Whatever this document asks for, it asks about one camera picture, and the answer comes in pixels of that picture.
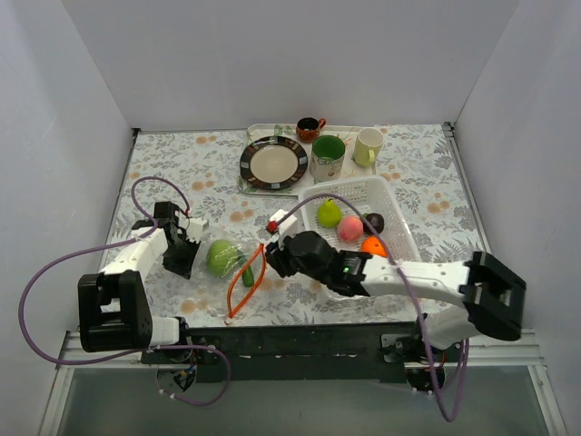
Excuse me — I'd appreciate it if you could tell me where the dark rimmed beige plate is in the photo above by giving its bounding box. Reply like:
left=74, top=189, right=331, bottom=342
left=239, top=135, right=309, bottom=191

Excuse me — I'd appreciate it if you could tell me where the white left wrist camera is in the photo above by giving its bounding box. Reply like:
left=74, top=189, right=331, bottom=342
left=185, top=217, right=209, bottom=243

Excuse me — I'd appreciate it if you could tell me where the white plastic basket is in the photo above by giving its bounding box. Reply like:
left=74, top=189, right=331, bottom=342
left=299, top=175, right=421, bottom=263

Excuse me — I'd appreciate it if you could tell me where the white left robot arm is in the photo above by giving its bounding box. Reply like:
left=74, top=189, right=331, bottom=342
left=77, top=202, right=209, bottom=363

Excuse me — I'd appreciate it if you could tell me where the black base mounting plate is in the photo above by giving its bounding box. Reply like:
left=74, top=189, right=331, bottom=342
left=140, top=324, right=471, bottom=385

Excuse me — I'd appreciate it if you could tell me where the small brown cup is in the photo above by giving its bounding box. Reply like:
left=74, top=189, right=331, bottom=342
left=296, top=117, right=327, bottom=143

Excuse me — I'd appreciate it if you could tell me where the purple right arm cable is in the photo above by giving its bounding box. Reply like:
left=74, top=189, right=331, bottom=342
left=274, top=193, right=471, bottom=423

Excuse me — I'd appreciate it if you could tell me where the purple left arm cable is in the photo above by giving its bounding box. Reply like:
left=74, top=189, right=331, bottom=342
left=20, top=176, right=232, bottom=406

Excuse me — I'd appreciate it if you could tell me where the orange fake fruit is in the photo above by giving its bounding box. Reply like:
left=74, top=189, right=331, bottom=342
left=360, top=236, right=388, bottom=258

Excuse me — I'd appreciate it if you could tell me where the aluminium frame rail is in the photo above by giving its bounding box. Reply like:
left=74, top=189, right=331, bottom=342
left=59, top=331, right=546, bottom=367

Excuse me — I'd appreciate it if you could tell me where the floral serving tray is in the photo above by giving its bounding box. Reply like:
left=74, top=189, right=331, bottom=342
left=236, top=123, right=382, bottom=197

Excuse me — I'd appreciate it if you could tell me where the green fake pear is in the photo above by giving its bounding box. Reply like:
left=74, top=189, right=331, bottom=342
left=317, top=198, right=342, bottom=228

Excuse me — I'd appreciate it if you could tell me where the floral tablecloth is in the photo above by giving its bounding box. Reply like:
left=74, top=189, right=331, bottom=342
left=111, top=124, right=487, bottom=327

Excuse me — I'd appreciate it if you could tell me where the green fake cabbage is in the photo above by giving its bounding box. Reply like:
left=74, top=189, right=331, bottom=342
left=206, top=240, right=242, bottom=278

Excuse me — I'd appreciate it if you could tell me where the floral mug green inside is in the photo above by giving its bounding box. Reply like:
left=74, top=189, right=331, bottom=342
left=309, top=135, right=346, bottom=182

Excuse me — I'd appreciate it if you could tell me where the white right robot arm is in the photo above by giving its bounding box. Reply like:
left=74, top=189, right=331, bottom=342
left=265, top=231, right=527, bottom=362

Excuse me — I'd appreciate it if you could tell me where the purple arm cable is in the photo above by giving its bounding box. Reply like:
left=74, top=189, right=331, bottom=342
left=20, top=176, right=232, bottom=406
left=274, top=193, right=471, bottom=423

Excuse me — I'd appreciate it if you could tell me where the small green fake cucumber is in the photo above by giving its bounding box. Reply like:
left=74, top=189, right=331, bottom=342
left=241, top=266, right=255, bottom=287

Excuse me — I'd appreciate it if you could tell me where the pale yellow mug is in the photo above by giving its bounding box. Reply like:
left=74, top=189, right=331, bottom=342
left=353, top=127, right=385, bottom=167

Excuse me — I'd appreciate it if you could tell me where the clear zip top bag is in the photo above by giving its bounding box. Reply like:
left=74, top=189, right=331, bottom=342
left=192, top=226, right=267, bottom=325

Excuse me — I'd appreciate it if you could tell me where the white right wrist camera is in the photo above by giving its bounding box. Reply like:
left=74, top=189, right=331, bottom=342
left=266, top=209, right=299, bottom=238

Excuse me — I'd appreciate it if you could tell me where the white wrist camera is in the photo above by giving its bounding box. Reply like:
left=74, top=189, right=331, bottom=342
left=185, top=217, right=209, bottom=243
left=266, top=209, right=299, bottom=238

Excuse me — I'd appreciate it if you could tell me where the dark purple fake fruit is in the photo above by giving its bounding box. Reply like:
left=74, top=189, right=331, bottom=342
left=364, top=213, right=385, bottom=233

